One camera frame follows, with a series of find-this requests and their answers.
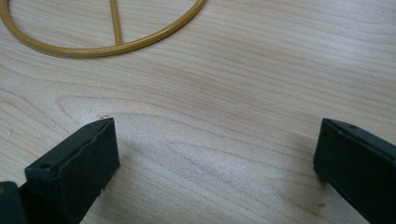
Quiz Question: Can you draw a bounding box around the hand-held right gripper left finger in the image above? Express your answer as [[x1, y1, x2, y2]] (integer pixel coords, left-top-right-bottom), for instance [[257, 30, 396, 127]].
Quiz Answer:
[[18, 117, 121, 224]]

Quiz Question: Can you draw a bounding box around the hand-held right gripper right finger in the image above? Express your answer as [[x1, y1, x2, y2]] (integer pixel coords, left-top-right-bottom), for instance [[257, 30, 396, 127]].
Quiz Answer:
[[313, 118, 396, 224]]

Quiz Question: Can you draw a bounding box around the gold metal wire rack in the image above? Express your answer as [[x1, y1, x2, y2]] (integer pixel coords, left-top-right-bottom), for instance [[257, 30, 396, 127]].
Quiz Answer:
[[0, 0, 208, 59]]

